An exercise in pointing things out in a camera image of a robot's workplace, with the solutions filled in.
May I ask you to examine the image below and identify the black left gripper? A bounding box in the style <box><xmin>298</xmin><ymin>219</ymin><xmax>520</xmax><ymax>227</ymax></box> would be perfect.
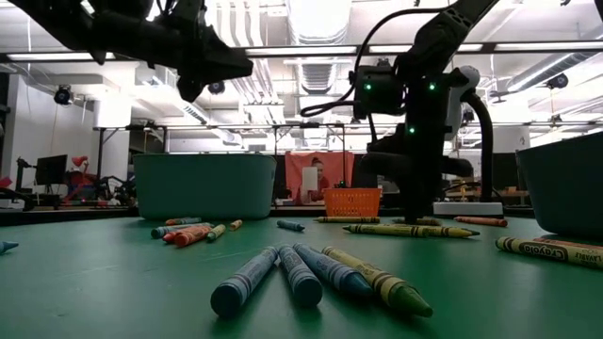
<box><xmin>89</xmin><ymin>0</ymin><xmax>254</xmax><ymax>103</ymax></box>

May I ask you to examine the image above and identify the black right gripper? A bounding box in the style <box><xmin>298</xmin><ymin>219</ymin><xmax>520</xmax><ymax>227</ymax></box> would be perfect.
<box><xmin>361</xmin><ymin>117</ymin><xmax>475</xmax><ymax>223</ymax></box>

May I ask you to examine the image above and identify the orange mesh basket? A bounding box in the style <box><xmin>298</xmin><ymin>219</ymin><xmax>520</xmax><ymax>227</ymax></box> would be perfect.
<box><xmin>322</xmin><ymin>186</ymin><xmax>383</xmax><ymax>218</ymax></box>

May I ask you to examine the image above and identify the white desk lamp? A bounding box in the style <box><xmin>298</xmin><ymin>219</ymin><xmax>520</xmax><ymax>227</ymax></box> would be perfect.
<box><xmin>432</xmin><ymin>64</ymin><xmax>505</xmax><ymax>218</ymax></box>

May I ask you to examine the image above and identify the orange red banner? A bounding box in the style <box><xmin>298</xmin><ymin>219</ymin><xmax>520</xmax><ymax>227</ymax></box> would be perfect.
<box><xmin>285</xmin><ymin>151</ymin><xmax>355</xmax><ymax>206</ymax></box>

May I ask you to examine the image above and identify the black monitor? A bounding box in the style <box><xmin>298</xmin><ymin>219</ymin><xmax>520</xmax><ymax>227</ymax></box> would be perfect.
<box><xmin>35</xmin><ymin>153</ymin><xmax>69</xmax><ymax>186</ymax></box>
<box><xmin>492</xmin><ymin>153</ymin><xmax>519</xmax><ymax>190</ymax></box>

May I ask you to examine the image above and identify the person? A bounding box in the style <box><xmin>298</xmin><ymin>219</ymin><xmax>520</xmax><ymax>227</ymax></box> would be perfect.
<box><xmin>295</xmin><ymin>157</ymin><xmax>332</xmax><ymax>206</ymax></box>

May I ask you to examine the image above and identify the teal plastic bin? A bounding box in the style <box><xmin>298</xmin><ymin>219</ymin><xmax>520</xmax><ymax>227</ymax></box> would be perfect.
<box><xmin>133</xmin><ymin>153</ymin><xmax>278</xmax><ymax>221</ymax></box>

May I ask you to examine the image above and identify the white sheet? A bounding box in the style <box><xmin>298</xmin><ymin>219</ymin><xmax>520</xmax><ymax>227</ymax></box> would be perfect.
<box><xmin>301</xmin><ymin>166</ymin><xmax>319</xmax><ymax>195</ymax></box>

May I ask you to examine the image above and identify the grey blue plastic bin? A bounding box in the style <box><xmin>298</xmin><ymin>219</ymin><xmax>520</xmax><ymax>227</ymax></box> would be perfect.
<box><xmin>515</xmin><ymin>131</ymin><xmax>603</xmax><ymax>240</ymax></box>

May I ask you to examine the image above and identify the green table mat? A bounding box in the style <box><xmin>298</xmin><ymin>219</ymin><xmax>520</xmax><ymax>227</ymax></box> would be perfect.
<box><xmin>0</xmin><ymin>215</ymin><xmax>603</xmax><ymax>339</ymax></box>

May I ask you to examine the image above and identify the black light bar frame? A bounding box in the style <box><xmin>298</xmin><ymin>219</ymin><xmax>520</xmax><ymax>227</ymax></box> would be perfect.
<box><xmin>0</xmin><ymin>40</ymin><xmax>603</xmax><ymax>65</ymax></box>

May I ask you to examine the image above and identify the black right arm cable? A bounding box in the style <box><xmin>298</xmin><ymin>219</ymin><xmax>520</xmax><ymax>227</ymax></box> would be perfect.
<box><xmin>300</xmin><ymin>7</ymin><xmax>448</xmax><ymax>119</ymax></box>

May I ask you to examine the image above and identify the black table frame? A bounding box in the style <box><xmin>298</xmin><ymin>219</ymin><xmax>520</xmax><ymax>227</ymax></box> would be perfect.
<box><xmin>0</xmin><ymin>205</ymin><xmax>533</xmax><ymax>228</ymax></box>

